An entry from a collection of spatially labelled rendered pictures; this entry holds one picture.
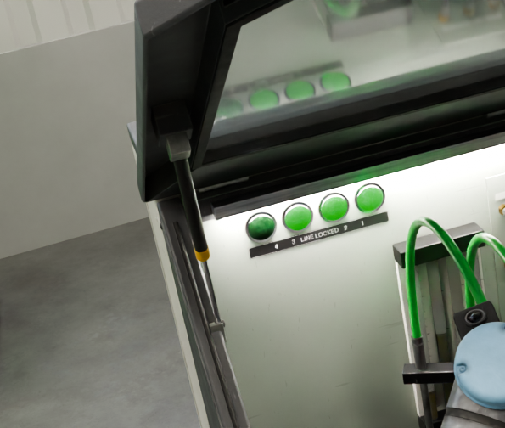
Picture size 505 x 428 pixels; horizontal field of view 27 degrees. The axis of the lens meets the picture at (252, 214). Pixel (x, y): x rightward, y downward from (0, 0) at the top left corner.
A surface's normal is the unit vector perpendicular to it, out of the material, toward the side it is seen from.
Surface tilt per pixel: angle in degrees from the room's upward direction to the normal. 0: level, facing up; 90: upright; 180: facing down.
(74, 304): 0
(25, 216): 90
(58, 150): 90
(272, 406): 90
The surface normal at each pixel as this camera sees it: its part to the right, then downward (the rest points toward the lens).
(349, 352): 0.22, 0.34
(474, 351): -0.26, -0.33
